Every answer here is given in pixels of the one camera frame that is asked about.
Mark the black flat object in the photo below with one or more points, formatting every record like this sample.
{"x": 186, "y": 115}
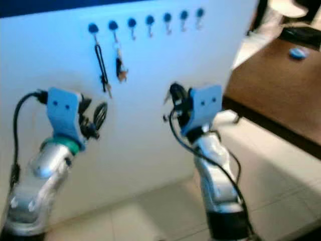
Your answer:
{"x": 301, "y": 36}

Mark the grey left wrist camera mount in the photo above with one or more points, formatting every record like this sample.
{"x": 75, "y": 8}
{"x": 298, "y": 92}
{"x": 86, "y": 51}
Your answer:
{"x": 64, "y": 113}

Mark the black knob metal hook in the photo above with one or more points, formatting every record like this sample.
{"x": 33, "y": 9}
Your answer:
{"x": 113, "y": 25}
{"x": 150, "y": 19}
{"x": 167, "y": 16}
{"x": 93, "y": 28}
{"x": 184, "y": 14}
{"x": 132, "y": 22}
{"x": 200, "y": 12}

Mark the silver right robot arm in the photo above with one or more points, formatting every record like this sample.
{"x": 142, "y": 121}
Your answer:
{"x": 213, "y": 165}

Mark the keys with brown figure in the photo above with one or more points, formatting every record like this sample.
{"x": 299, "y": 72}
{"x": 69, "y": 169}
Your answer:
{"x": 119, "y": 68}

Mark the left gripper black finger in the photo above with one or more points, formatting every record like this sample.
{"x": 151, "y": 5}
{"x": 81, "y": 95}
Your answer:
{"x": 101, "y": 115}

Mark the white hook rail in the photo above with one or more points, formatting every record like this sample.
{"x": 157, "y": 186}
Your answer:
{"x": 141, "y": 27}

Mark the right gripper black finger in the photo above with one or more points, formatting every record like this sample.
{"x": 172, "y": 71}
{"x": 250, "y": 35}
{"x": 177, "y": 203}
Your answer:
{"x": 173, "y": 93}
{"x": 183, "y": 96}

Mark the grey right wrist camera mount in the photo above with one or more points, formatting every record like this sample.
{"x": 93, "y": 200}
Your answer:
{"x": 205, "y": 105}

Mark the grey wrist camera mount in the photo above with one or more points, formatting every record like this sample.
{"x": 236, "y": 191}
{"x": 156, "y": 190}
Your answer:
{"x": 205, "y": 105}
{"x": 64, "y": 113}

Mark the white round object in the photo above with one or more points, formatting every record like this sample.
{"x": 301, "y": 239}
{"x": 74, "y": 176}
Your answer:
{"x": 288, "y": 7}

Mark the small blue object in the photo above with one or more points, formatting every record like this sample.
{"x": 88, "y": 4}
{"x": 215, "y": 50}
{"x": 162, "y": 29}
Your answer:
{"x": 299, "y": 52}

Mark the brown wooden table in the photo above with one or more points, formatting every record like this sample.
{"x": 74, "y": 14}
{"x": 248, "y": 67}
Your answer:
{"x": 276, "y": 85}

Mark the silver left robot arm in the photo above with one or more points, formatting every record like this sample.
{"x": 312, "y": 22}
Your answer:
{"x": 45, "y": 170}

